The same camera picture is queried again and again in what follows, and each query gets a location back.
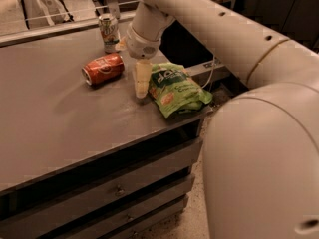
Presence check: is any green chip bag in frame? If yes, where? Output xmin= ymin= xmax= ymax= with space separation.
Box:
xmin=149 ymin=63 xmax=212 ymax=118

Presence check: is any grey metal rail frame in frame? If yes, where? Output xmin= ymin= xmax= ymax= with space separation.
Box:
xmin=0 ymin=1 xmax=233 ymax=89

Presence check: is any grey drawer cabinet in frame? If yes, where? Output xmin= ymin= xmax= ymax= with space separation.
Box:
xmin=0 ymin=119 xmax=204 ymax=239

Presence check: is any green white soda can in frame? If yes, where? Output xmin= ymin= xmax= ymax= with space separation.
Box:
xmin=99 ymin=14 xmax=120 ymax=53

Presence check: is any dark cabinet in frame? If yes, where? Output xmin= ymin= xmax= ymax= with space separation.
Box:
xmin=234 ymin=0 xmax=319 ymax=51

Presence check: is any white hanging cable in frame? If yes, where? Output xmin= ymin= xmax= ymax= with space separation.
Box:
xmin=200 ymin=55 xmax=216 ymax=90

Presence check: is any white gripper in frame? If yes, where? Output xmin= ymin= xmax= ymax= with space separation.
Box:
xmin=119 ymin=23 xmax=160 ymax=99

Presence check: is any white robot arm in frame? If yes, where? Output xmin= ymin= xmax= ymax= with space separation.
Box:
xmin=127 ymin=0 xmax=319 ymax=239

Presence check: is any red coke can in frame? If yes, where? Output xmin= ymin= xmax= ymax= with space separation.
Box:
xmin=82 ymin=53 xmax=125 ymax=86

